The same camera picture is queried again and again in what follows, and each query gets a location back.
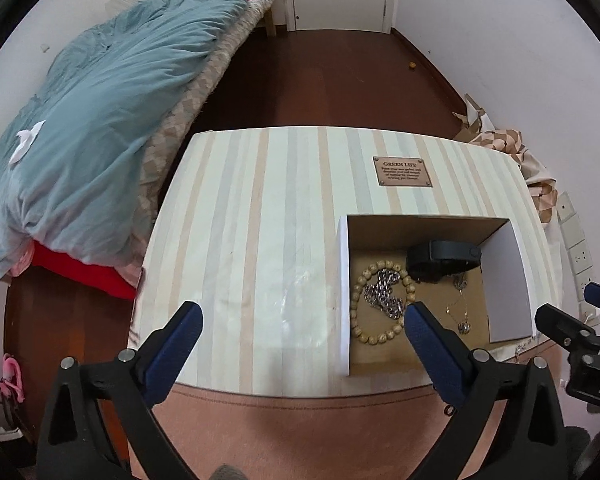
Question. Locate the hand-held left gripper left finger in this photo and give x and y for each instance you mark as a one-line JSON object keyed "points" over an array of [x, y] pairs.
{"points": [[176, 347]]}

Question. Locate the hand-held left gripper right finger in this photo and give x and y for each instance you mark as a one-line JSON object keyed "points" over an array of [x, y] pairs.
{"points": [[430, 352]]}

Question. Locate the white cardboard box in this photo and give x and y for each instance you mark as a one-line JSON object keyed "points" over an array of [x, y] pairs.
{"points": [[506, 287]]}

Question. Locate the black wristband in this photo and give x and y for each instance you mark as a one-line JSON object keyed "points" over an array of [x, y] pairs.
{"points": [[445, 250]]}

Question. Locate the white power strip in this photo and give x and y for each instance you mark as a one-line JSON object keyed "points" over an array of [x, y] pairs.
{"points": [[591, 314]]}

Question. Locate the red cloth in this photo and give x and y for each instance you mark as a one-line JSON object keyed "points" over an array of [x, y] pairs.
{"points": [[80, 272]]}

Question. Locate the striped tablecloth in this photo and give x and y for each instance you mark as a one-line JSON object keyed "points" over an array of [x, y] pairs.
{"points": [[255, 235]]}

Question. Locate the pink plastic object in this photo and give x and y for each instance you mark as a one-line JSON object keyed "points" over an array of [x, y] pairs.
{"points": [[11, 375]]}

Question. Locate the brown label plate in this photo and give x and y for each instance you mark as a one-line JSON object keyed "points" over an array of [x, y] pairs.
{"points": [[403, 170]]}

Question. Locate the checked beige cloth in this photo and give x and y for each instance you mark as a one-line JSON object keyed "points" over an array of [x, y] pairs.
{"points": [[500, 140]]}

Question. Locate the torn cardboard pieces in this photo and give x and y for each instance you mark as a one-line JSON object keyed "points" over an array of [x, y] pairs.
{"points": [[472, 115]]}

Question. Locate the checked beige mattress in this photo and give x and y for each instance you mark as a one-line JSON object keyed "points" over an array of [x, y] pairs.
{"points": [[192, 110]]}

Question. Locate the bed with teal duvet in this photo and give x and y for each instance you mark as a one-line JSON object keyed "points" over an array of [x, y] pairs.
{"points": [[105, 110]]}

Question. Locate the white paper scrap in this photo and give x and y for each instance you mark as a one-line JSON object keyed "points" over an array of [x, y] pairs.
{"points": [[26, 141]]}

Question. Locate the wooden bed leg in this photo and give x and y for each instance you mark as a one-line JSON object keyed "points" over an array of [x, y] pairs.
{"points": [[270, 22]]}

